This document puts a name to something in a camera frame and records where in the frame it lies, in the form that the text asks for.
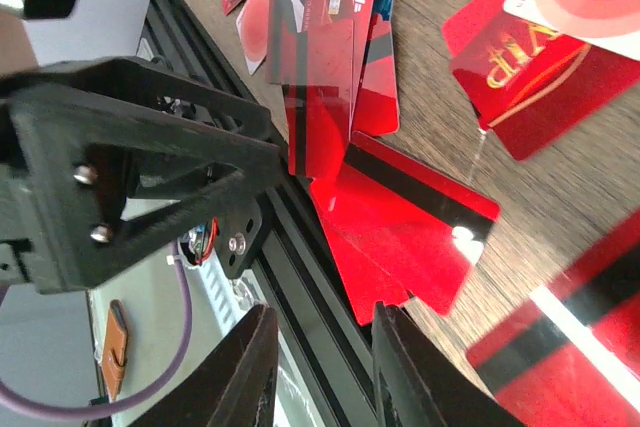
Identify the red VIP card centre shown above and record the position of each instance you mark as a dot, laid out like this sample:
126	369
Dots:
526	82

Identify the black aluminium frame rail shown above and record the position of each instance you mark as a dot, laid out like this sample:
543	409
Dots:
293	268

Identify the brown leather card holder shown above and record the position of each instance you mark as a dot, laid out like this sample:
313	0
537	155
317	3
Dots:
115	346

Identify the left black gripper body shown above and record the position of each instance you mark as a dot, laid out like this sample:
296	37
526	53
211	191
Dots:
47	215

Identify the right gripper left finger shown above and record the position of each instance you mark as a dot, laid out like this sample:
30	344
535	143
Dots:
235	385

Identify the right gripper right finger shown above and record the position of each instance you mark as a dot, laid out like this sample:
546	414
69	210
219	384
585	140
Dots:
416	385

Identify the light blue slotted cable duct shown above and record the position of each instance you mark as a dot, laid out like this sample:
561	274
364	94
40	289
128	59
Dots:
226	298

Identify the red card front edge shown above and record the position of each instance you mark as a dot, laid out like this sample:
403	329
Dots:
398	228

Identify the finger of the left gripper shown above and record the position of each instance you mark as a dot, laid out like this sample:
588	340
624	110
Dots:
176	134
148	199

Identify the red card black stripe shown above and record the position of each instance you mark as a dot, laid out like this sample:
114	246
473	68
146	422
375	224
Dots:
569	355

